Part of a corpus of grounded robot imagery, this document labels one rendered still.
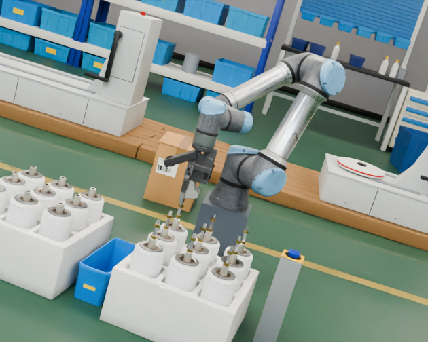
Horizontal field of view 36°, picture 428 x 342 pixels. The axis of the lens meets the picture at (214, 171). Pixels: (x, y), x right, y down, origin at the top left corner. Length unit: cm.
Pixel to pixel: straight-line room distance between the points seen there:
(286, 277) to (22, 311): 81
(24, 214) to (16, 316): 33
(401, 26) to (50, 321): 637
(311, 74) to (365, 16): 547
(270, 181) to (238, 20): 428
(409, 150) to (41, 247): 463
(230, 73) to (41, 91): 279
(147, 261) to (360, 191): 214
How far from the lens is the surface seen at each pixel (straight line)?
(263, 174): 227
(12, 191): 228
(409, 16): 784
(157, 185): 322
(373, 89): 1023
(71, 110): 407
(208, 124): 210
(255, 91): 233
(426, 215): 400
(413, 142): 625
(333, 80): 233
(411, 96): 724
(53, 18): 693
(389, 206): 396
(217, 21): 651
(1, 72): 422
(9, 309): 204
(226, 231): 243
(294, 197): 383
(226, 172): 242
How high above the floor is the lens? 100
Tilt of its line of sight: 14 degrees down
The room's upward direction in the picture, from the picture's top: 17 degrees clockwise
